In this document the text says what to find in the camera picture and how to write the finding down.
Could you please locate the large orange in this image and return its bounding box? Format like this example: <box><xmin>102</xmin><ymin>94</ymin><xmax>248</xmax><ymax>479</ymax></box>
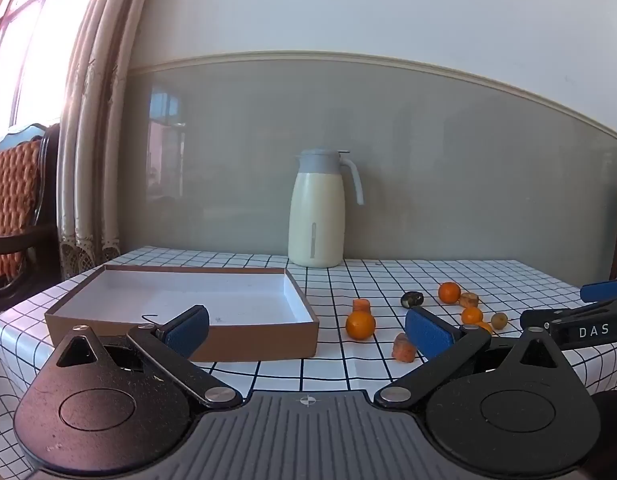
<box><xmin>345</xmin><ymin>311</ymin><xmax>377</xmax><ymax>342</ymax></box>

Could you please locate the cream thermos jug grey lid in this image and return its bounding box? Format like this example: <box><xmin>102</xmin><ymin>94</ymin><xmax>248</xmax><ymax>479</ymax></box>
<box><xmin>287</xmin><ymin>149</ymin><xmax>365</xmax><ymax>268</ymax></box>

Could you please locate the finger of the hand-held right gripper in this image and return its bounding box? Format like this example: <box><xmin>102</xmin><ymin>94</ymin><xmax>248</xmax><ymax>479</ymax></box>
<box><xmin>520</xmin><ymin>294</ymin><xmax>617</xmax><ymax>330</ymax></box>
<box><xmin>580</xmin><ymin>279</ymin><xmax>617</xmax><ymax>304</ymax></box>

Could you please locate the wooden sofa orange cushion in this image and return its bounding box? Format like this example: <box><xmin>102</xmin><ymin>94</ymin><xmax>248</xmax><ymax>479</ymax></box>
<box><xmin>0</xmin><ymin>122</ymin><xmax>62</xmax><ymax>318</ymax></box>

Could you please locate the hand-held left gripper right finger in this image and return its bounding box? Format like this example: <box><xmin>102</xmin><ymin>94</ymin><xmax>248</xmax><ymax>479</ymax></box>
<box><xmin>373</xmin><ymin>308</ymin><xmax>564</xmax><ymax>409</ymax></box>

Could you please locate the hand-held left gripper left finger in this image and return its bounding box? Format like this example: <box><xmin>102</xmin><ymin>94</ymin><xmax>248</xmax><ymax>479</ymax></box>
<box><xmin>56</xmin><ymin>304</ymin><xmax>242</xmax><ymax>409</ymax></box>

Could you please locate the beige lace curtain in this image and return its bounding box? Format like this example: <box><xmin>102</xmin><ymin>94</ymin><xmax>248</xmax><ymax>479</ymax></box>
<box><xmin>56</xmin><ymin>0</ymin><xmax>154</xmax><ymax>281</ymax></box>

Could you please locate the red framed window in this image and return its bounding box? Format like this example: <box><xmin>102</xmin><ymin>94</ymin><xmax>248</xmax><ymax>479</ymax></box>
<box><xmin>0</xmin><ymin>0</ymin><xmax>109</xmax><ymax>148</ymax></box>

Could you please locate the brown cardboard box white inside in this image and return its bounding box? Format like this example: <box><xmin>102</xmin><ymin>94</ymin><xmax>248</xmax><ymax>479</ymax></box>
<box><xmin>44</xmin><ymin>265</ymin><xmax>320</xmax><ymax>362</ymax></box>

